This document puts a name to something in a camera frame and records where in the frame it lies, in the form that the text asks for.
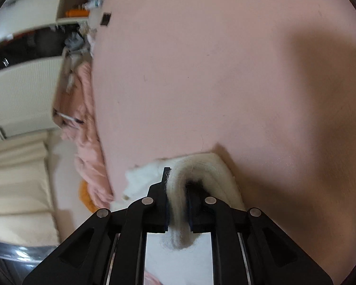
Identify white fuzzy cardigan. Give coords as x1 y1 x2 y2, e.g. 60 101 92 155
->
122 152 246 250

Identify white folding bed table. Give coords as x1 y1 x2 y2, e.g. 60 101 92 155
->
51 47 83 129

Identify orange pumpkin plush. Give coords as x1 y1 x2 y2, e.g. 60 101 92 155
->
78 180 101 213

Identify cream curtain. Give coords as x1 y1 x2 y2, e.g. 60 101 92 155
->
0 131 60 247

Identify pink crumpled duvet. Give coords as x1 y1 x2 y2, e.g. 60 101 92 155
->
61 61 114 209

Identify pink bed sheet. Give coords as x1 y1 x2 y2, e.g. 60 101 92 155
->
92 0 356 284

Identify white wardrobe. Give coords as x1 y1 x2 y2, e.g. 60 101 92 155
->
0 0 99 141

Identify small black box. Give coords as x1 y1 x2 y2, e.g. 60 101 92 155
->
100 13 112 26

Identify orange bottle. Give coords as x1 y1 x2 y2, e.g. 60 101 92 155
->
65 8 90 18

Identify white tube bottle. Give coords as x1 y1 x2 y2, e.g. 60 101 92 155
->
82 0 103 10

